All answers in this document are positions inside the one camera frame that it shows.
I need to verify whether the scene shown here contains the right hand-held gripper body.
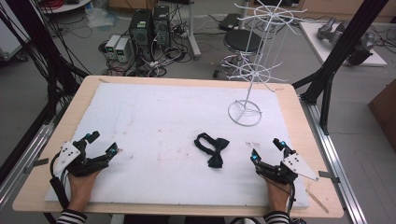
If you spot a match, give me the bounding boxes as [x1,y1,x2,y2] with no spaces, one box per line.
[255,151,320,186]

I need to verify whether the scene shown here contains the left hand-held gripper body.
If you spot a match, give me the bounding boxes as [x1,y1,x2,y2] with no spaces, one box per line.
[52,138,111,178]

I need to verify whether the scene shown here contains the black bow tie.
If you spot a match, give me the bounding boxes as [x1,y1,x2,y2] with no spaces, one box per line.
[193,132,231,170]

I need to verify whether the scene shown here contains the white wire display rack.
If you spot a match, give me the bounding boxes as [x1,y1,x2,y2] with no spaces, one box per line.
[226,0,309,128]

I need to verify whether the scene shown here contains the person's left hand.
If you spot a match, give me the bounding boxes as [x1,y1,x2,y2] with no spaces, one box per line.
[66,170,101,212]

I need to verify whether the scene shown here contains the person's right hand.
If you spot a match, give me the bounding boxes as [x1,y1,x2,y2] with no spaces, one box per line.
[265,177,290,214]

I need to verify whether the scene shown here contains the metal table clamp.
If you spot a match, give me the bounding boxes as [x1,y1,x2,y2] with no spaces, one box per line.
[23,157,50,175]
[318,170,341,185]

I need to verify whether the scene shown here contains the thin wooden stick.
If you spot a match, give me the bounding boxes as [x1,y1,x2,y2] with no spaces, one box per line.
[305,189,330,215]

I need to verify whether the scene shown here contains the white foam mat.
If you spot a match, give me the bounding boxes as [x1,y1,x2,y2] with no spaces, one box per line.
[44,81,311,210]

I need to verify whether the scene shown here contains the white bench power supply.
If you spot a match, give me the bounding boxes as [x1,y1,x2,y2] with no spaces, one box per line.
[114,37,131,63]
[105,34,121,61]

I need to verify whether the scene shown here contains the brown wooden cabinet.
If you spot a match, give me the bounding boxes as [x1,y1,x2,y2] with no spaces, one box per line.
[367,78,396,154]

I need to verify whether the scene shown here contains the white board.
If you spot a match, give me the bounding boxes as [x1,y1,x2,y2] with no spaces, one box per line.
[298,21,389,68]

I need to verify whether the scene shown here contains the black round stool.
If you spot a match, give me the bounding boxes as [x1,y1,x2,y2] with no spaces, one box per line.
[213,28,263,79]

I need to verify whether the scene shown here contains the black computer tower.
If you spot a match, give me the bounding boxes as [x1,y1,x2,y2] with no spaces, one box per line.
[128,8,154,63]
[151,5,172,49]

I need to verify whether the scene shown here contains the clear plastic bag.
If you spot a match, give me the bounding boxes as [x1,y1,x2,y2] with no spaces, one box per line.
[84,7,120,30]

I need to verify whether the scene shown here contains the grey robot part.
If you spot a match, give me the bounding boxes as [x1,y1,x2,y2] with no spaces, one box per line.
[317,17,376,66]

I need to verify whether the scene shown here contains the round white table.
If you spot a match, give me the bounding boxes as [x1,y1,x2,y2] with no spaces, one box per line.
[39,0,92,15]

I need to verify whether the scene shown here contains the flat black box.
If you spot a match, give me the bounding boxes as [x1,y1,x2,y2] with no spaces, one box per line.
[218,12,243,33]

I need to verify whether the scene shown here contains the grey metal stand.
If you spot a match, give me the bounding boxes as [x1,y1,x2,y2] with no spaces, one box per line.
[186,0,203,61]

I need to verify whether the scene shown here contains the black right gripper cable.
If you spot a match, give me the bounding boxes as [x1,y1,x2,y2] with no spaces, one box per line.
[287,182,297,224]

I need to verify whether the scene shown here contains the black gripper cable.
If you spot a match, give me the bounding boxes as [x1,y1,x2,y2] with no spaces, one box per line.
[287,182,297,224]
[49,153,71,210]

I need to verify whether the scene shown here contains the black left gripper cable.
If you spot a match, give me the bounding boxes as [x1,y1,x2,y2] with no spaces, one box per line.
[49,153,71,210]

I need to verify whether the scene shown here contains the aluminium rail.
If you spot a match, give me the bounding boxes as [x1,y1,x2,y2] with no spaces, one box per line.
[299,98,369,224]
[0,122,55,203]

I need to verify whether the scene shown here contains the black frame strut with cables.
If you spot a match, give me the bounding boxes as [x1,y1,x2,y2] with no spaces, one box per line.
[0,0,92,125]

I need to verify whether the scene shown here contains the tangle of floor cables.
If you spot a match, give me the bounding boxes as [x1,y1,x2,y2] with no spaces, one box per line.
[98,29,194,78]

